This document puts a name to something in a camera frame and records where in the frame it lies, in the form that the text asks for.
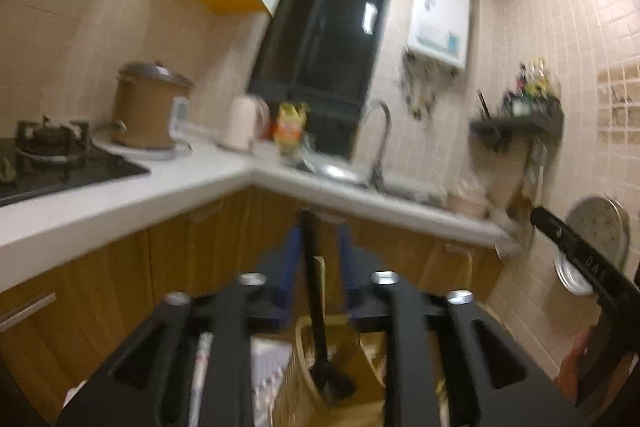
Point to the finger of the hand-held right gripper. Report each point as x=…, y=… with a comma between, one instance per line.
x=575, y=247

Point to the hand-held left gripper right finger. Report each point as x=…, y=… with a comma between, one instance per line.
x=347, y=267

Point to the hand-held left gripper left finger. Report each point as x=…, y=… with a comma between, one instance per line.
x=292, y=267

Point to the black kitchen utensil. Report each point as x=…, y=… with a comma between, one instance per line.
x=312, y=287

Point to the yellow plastic utensil basket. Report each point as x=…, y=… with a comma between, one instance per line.
x=362, y=382

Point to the person's right hand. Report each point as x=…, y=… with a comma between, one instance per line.
x=575, y=362

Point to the round metal steamer tray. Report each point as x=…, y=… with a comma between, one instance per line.
x=600, y=227

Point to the hanging ladle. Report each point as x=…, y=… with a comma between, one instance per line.
x=532, y=187

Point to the steel kitchen sink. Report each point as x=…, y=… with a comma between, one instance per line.
x=345, y=174

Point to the steel kitchen faucet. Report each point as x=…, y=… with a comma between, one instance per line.
x=382, y=142

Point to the yellow dish soap bottle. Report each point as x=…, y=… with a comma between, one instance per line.
x=291, y=127

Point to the cream electric kettle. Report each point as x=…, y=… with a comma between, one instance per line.
x=240, y=127

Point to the row of condiment bottles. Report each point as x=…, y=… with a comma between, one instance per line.
x=530, y=89

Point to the kitchen counter with wooden cabinets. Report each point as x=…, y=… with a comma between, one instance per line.
x=125, y=207

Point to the water heater pipes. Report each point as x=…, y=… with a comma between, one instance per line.
x=422, y=87

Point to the dark window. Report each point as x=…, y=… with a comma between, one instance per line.
x=320, y=57

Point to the brown rice cooker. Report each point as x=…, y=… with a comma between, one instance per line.
x=145, y=112

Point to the black gas stove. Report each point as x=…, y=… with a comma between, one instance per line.
x=75, y=167

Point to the dark wall shelf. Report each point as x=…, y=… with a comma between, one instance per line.
x=520, y=124

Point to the white wall water heater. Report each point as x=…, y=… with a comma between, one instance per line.
x=439, y=22

